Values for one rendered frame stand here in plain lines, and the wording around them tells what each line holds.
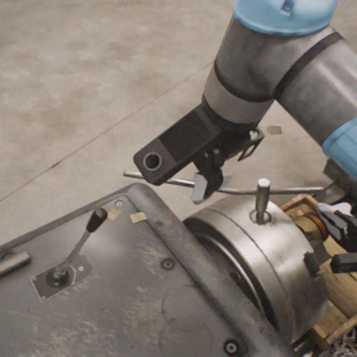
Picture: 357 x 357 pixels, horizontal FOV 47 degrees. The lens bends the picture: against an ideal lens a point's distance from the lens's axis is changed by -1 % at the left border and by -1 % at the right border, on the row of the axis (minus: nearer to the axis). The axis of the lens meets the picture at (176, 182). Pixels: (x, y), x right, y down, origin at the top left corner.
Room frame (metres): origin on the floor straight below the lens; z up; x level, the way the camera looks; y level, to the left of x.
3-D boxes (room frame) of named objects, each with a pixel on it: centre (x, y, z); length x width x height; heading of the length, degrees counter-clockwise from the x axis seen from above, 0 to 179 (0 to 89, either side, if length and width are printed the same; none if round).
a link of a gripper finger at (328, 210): (0.60, -0.38, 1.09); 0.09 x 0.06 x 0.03; 33
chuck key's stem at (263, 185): (0.47, -0.15, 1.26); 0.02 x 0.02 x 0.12; 89
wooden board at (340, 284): (0.60, -0.37, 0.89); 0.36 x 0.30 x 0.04; 34
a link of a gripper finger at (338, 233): (0.60, -0.38, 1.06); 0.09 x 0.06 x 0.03; 33
